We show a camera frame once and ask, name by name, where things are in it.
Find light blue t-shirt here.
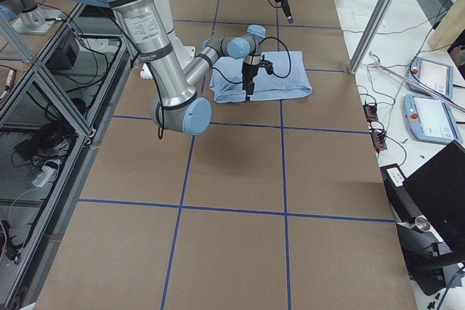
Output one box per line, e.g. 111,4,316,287
209,51,312,103

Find black laptop monitor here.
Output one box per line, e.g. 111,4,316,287
381,141,464,295

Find metal reaching stick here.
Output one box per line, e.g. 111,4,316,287
368,51,465,108

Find small orange electronics board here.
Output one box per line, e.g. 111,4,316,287
363,104,379,122

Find black braided right cable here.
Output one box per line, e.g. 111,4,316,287
155,36,292,140

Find far teach pendant tablet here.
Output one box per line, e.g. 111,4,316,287
405,57,453,99

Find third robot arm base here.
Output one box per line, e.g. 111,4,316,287
1,0,62,34

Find grey aluminium frame post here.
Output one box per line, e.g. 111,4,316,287
347,0,392,75

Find near teach pendant tablet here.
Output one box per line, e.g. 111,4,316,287
403,94,462,144

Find black mount camera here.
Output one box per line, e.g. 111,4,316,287
259,55,274,75

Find white power strip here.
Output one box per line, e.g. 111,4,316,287
32,165,58,187

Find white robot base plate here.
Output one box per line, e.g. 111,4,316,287
139,45,197,81

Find teach pendant tablet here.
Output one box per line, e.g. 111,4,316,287
403,94,462,144
405,57,453,99

